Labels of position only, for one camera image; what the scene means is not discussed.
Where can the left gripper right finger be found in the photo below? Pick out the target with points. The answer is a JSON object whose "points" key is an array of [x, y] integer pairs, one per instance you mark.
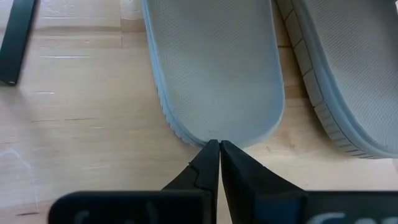
{"points": [[242, 183]]}

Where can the white foam slide sandal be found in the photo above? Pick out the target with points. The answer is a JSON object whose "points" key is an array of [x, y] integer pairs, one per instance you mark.
{"points": [[357, 77], [214, 77]]}

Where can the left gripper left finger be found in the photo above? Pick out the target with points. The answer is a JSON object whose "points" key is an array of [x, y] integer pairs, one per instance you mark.
{"points": [[206, 171]]}

